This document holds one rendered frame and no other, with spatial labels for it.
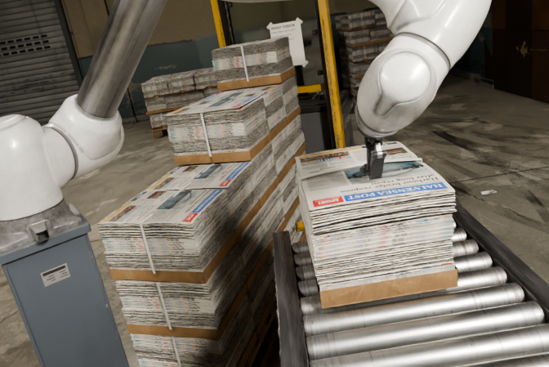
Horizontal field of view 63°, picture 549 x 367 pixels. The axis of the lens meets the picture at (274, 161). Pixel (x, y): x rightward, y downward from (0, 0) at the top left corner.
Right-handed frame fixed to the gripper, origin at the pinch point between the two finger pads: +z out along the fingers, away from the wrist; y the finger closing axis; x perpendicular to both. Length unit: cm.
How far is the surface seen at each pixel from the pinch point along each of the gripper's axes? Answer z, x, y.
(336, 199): -11.0, -9.3, 13.3
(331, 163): 10.3, -6.5, 2.7
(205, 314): 58, -53, 40
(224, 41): 178, -43, -114
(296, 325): -5.2, -20.9, 36.5
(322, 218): -11.8, -12.6, 16.5
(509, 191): 219, 135, 12
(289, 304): 1.4, -21.9, 33.2
